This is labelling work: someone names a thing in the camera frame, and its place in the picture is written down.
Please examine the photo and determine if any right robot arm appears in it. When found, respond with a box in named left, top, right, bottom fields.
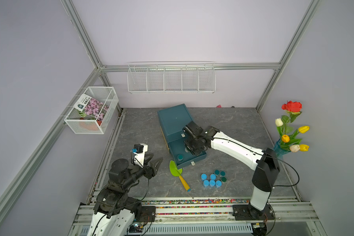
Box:
left=183, top=122, right=280, bottom=213

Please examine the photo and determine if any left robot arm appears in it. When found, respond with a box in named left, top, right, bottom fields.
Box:
left=88, top=153, right=163, bottom=236

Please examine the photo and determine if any teal drawer cabinet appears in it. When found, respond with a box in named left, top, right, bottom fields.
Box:
left=157, top=104, right=193, bottom=143

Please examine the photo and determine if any blue paint can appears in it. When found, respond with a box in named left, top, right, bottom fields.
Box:
left=210, top=174, right=216, bottom=181
left=201, top=174, right=207, bottom=181
left=203, top=180, right=209, bottom=187
left=215, top=180, right=222, bottom=188
left=209, top=180, right=216, bottom=187

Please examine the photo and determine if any purple flower seed packet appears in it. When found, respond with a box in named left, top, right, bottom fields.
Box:
left=73, top=94, right=109, bottom=122

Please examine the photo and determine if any teal glass vase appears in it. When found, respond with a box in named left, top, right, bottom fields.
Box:
left=273, top=140, right=289, bottom=159

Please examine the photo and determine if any artificial flower bouquet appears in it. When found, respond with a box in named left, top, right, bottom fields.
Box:
left=275, top=101, right=310, bottom=153

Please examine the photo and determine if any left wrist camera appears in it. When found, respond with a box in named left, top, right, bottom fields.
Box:
left=131, top=144, right=148, bottom=168

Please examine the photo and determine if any green trowel yellow handle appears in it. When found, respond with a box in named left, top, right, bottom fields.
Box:
left=169, top=160, right=191, bottom=192

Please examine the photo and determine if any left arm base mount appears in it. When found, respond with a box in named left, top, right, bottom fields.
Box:
left=125, top=203, right=156, bottom=222

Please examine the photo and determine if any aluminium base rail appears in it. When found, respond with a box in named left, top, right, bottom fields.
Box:
left=69, top=197, right=326, bottom=236

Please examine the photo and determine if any white wire wall shelf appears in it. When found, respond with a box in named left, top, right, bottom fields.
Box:
left=127, top=64, right=216, bottom=93

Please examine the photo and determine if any white wire basket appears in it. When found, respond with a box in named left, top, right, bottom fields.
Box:
left=64, top=87, right=119, bottom=134

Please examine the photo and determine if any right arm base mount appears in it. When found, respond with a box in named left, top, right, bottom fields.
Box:
left=232, top=204, right=275, bottom=221

